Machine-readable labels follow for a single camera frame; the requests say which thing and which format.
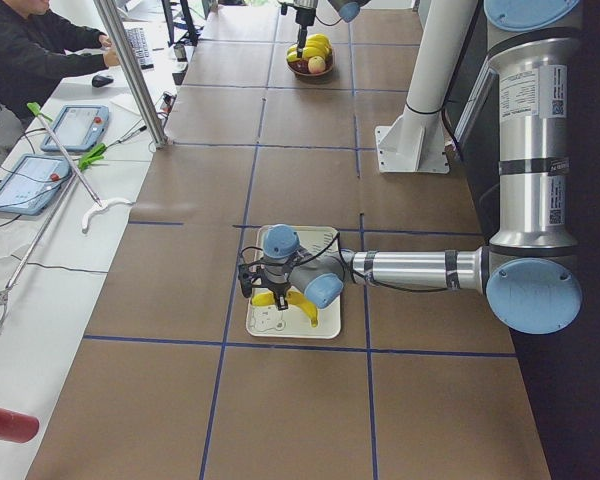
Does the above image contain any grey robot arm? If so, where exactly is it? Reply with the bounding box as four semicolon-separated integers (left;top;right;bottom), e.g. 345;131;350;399
290;0;369;58
238;1;583;334

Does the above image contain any person in black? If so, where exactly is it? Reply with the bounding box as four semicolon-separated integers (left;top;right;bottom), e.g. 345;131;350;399
0;1;119;122

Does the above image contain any brown wicker basket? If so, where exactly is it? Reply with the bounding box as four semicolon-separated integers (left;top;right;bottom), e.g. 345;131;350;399
286;41;334;77

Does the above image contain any long metal reacher grabber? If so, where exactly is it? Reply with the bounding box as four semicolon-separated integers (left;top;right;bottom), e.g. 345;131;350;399
0;103;133;335

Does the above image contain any white bear serving tray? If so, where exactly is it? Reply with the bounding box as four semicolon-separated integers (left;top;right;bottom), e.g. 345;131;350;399
246;224;343;339

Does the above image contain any yellow banana moved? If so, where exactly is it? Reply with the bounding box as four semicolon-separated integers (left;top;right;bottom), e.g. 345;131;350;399
302;34;332;60
250;291;318;328

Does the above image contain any blue teach pendant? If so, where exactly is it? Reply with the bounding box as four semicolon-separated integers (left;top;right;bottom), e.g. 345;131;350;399
50;104;110;153
0;154;73;216

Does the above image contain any blue teach pendant far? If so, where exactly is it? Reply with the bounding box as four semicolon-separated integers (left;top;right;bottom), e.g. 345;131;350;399
50;104;110;153

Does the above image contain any black computer mouse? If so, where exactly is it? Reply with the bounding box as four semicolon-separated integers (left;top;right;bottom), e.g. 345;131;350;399
91;74;114;88

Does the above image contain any blue teach pendant near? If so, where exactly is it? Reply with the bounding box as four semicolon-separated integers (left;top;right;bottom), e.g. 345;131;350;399
0;154;73;216

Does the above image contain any yellow banana in basket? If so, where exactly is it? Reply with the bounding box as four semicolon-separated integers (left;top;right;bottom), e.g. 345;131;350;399
286;44;305;64

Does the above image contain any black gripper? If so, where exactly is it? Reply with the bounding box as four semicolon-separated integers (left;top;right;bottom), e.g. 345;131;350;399
295;7;315;59
257;257;298;311

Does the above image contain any aluminium frame post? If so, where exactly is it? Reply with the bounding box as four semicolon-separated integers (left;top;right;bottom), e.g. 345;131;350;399
94;0;168;149

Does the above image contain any red cylinder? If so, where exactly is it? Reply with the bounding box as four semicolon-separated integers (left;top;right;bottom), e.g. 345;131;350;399
0;408;39;443

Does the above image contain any black keyboard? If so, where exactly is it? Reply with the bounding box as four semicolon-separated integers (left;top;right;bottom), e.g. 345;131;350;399
125;27;154;70

